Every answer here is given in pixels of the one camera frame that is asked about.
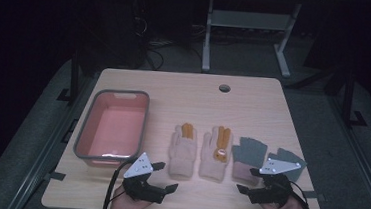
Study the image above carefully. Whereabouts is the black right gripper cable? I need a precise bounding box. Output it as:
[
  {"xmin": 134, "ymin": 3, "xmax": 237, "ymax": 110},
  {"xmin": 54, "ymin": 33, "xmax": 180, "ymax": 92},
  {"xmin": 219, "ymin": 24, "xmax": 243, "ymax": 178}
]
[{"xmin": 286, "ymin": 180, "xmax": 313, "ymax": 209}]

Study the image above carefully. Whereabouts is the pink basin with grey rim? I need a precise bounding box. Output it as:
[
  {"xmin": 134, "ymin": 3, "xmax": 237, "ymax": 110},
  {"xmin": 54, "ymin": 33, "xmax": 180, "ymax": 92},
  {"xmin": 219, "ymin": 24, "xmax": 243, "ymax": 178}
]
[{"xmin": 71, "ymin": 85, "xmax": 151, "ymax": 172}]

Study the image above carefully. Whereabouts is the tangle of floor cables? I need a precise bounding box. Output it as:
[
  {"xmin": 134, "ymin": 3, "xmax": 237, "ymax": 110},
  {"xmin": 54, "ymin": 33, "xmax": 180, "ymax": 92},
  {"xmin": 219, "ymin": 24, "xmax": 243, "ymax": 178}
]
[{"xmin": 140, "ymin": 35, "xmax": 207, "ymax": 74}]

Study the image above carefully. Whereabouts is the grey and pink fingerless glove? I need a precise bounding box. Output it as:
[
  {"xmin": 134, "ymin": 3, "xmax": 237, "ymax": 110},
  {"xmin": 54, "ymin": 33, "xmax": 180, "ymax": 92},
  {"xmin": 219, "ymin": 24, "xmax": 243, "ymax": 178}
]
[
  {"xmin": 228, "ymin": 135, "xmax": 269, "ymax": 186},
  {"xmin": 261, "ymin": 146, "xmax": 309, "ymax": 184}
]

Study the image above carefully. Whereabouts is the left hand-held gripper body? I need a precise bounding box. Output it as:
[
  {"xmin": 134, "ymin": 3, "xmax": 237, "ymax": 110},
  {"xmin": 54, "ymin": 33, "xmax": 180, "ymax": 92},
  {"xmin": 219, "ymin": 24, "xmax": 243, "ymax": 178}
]
[{"xmin": 120, "ymin": 150, "xmax": 171, "ymax": 205}]

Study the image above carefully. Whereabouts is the beige glove with animal patch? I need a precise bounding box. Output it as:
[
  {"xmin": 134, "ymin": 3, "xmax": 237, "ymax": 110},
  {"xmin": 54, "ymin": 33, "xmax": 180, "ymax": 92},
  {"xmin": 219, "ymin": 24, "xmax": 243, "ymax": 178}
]
[{"xmin": 198, "ymin": 123, "xmax": 235, "ymax": 183}]

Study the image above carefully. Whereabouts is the grey metal floor rail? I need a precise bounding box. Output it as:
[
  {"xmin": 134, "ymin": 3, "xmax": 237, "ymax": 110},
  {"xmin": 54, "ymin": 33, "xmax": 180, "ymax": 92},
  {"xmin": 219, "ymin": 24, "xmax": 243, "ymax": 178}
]
[
  {"xmin": 320, "ymin": 95, "xmax": 371, "ymax": 209},
  {"xmin": 6, "ymin": 70, "xmax": 100, "ymax": 209}
]

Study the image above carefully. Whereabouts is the black metal stand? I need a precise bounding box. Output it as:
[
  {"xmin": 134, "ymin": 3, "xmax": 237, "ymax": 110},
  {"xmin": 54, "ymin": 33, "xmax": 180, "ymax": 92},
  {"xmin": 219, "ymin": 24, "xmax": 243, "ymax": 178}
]
[
  {"xmin": 338, "ymin": 68, "xmax": 371, "ymax": 129},
  {"xmin": 56, "ymin": 46, "xmax": 85, "ymax": 104}
]

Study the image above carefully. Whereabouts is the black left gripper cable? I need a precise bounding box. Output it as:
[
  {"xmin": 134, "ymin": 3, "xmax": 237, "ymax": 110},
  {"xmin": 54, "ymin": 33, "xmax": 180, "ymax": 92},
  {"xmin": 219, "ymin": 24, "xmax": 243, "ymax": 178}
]
[{"xmin": 101, "ymin": 157, "xmax": 137, "ymax": 209}]

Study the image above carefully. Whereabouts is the person's left hand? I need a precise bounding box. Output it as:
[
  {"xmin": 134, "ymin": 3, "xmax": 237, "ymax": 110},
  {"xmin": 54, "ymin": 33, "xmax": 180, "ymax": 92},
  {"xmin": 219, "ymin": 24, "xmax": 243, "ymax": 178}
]
[{"xmin": 108, "ymin": 183, "xmax": 153, "ymax": 209}]

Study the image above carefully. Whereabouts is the beige glove with orange fingers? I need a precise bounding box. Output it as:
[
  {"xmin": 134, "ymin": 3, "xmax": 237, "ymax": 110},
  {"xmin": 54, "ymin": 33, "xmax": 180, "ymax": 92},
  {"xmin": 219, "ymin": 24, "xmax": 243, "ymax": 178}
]
[{"xmin": 167, "ymin": 121, "xmax": 200, "ymax": 180}]

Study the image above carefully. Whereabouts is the white metal desk frame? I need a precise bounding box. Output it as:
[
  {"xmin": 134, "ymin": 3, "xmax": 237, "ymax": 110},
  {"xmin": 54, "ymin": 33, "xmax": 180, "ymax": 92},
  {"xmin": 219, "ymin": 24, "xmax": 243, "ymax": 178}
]
[{"xmin": 200, "ymin": 0, "xmax": 304, "ymax": 80}]

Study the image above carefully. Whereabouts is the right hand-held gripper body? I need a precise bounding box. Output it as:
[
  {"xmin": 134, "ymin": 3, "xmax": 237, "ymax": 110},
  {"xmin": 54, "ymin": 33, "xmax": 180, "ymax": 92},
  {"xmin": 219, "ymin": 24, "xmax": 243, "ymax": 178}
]
[{"xmin": 247, "ymin": 157, "xmax": 303, "ymax": 209}]

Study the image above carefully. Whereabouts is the black table edge strap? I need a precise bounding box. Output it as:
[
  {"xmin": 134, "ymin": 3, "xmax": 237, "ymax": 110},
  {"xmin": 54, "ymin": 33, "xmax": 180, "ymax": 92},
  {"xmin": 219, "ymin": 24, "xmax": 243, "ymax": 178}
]
[
  {"xmin": 309, "ymin": 191, "xmax": 327, "ymax": 202},
  {"xmin": 44, "ymin": 170, "xmax": 68, "ymax": 182}
]

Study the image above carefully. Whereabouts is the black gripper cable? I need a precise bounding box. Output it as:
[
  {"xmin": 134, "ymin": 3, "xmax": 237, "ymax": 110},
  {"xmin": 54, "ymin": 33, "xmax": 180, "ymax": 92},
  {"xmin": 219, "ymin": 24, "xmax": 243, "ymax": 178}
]
[
  {"xmin": 286, "ymin": 180, "xmax": 313, "ymax": 209},
  {"xmin": 101, "ymin": 157, "xmax": 137, "ymax": 209}
]

